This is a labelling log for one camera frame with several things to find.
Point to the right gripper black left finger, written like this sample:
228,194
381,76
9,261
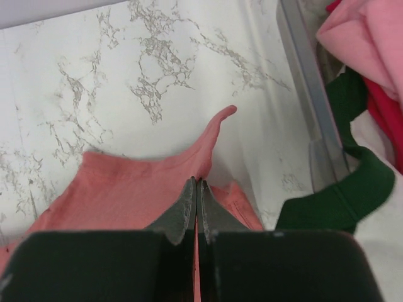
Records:
153,264

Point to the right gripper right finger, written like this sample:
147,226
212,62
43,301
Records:
238,264

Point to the salmon red t shirt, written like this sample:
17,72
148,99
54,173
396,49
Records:
113,193

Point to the dark green t shirt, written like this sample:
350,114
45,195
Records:
341,206

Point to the white t shirt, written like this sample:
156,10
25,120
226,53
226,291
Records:
380,234

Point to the grey translucent plastic bin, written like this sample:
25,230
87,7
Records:
327,161

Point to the bright red t shirt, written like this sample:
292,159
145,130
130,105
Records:
386,111

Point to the light pink t shirt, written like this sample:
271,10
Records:
367,36

